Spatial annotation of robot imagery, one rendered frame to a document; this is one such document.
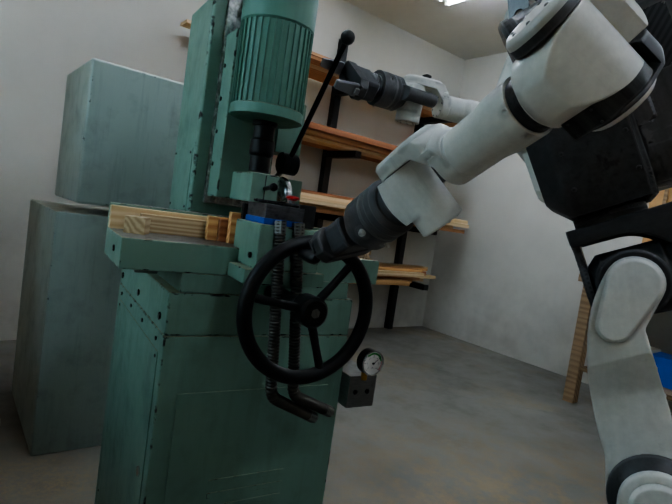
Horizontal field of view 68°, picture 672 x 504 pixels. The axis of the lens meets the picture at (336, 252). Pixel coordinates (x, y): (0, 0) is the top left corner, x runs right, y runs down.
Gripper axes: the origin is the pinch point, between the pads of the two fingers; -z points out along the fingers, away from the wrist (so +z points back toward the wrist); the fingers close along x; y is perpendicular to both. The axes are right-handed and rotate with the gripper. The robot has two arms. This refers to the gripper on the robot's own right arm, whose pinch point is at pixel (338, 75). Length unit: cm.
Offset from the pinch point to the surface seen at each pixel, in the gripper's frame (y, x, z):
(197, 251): 30, 34, -32
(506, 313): 188, -83, 304
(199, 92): 22.7, -18.5, -25.1
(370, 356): 42, 52, 11
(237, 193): 31.7, 10.9, -17.6
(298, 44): -3.3, -2.0, -11.9
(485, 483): 118, 65, 107
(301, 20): -7.7, -4.8, -12.1
